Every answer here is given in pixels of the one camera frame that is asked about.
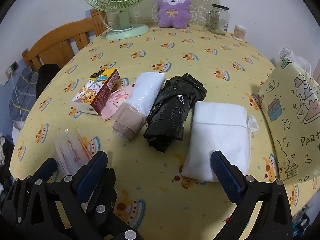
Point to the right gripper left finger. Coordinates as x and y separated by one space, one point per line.
79 206

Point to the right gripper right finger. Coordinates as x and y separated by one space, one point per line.
274 220

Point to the white cotton pad pack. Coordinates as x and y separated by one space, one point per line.
145 91

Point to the pink tissue pack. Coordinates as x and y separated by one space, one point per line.
115 100

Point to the wooden chair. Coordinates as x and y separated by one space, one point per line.
55 47

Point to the wall power outlet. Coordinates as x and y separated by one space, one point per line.
10 72

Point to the white standing fan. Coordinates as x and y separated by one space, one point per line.
302 62

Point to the white towel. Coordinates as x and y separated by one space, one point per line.
220 127

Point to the beige stockings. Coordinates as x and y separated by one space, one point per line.
127 121

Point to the plaid grey pillow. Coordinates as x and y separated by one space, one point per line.
24 95

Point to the purple plush bunny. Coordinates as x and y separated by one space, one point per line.
173 13

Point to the beige patterned board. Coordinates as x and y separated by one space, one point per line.
200 0

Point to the black clothing on chair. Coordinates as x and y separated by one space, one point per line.
46 73

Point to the cotton swab container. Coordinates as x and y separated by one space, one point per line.
239 32

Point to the clear zip bag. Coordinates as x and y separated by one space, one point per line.
71 153

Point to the patterned fabric storage box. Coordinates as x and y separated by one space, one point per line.
289 100

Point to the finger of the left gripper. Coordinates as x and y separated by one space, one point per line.
16 218
45 171

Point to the cartoon tissue box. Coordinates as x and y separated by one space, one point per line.
92 97

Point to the black plastic bag bundle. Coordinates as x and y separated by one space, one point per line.
170 110

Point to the glass jar with lid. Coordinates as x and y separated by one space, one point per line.
217 19

